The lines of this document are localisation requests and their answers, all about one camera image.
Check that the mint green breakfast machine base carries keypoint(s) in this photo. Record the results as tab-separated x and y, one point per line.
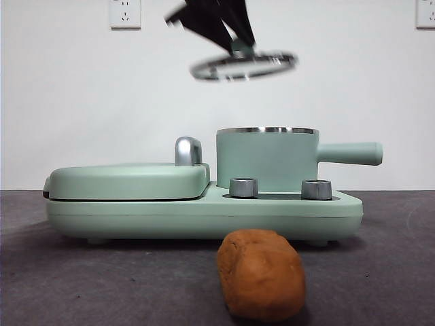
204	220

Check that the white wall socket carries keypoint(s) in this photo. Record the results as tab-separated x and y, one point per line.
426	13
125	15

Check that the silver control dial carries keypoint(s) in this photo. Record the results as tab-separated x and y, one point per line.
243	187
316	189

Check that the glass lid with green knob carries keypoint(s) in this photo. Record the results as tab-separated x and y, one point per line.
240	51

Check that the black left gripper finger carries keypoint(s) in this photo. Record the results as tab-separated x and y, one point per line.
243	23
209	27

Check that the mint green griddle cover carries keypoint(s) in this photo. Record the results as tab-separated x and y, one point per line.
125	181

